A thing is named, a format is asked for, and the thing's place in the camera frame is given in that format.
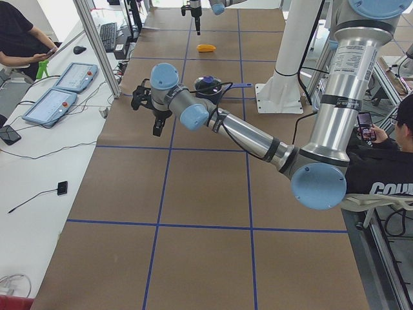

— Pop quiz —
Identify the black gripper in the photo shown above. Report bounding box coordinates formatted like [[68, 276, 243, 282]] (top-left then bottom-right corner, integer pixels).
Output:
[[189, 0, 202, 35], [152, 110, 172, 136]]

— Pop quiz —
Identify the yellow corn cob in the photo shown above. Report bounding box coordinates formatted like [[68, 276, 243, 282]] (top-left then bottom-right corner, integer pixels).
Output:
[[196, 44, 216, 53]]

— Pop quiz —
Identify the glass pot lid blue knob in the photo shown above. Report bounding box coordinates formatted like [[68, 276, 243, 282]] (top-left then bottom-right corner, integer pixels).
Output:
[[194, 76, 222, 94]]

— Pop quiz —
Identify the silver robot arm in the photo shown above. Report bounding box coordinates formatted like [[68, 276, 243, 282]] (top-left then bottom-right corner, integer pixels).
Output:
[[149, 1, 412, 210], [181, 0, 245, 36]]

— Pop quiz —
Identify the dark blue saucepan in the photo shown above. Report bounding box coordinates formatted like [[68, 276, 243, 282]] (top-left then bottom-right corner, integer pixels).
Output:
[[194, 76, 253, 105]]

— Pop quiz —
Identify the black keyboard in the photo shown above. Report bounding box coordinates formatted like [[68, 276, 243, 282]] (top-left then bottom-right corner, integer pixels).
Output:
[[99, 23, 117, 52]]

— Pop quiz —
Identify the far blue teach pendant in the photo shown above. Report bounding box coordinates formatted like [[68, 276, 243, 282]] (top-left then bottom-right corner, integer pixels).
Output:
[[54, 62, 98, 94]]

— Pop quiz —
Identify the blue teach pendant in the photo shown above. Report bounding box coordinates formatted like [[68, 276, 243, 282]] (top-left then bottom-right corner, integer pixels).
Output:
[[54, 62, 98, 94], [22, 88, 77, 128]]

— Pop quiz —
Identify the near blue teach pendant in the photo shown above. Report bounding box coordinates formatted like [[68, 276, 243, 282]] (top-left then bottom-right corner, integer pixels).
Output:
[[22, 88, 77, 128]]

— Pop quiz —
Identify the black computer mouse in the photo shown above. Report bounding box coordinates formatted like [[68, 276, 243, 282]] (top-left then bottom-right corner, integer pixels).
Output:
[[73, 46, 86, 55]]

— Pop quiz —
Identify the small black square sensor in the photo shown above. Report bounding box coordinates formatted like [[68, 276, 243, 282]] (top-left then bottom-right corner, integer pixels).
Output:
[[57, 181, 68, 196]]

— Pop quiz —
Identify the black smartphone on table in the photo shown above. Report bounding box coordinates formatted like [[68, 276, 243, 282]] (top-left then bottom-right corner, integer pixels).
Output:
[[1, 125, 21, 145]]

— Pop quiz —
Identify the person in black shirt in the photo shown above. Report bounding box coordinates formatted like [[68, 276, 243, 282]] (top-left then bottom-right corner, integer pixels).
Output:
[[1, 1, 57, 80]]

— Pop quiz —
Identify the pink screen smartphone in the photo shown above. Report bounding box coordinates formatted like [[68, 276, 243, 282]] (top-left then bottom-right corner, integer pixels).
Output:
[[357, 112, 376, 141]]

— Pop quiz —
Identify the seated person black hoodie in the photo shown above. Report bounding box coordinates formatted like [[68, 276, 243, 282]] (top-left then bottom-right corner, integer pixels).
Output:
[[345, 95, 412, 196]]

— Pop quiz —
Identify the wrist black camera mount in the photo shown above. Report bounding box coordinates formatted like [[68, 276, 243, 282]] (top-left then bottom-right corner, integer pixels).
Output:
[[131, 78, 154, 110], [181, 5, 191, 16]]

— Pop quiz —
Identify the aluminium frame post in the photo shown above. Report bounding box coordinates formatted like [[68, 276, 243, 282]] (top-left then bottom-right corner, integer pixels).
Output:
[[73, 0, 121, 99]]

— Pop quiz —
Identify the white camera stand pillar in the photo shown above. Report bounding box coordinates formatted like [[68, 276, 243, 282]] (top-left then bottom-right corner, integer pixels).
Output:
[[256, 0, 323, 114]]

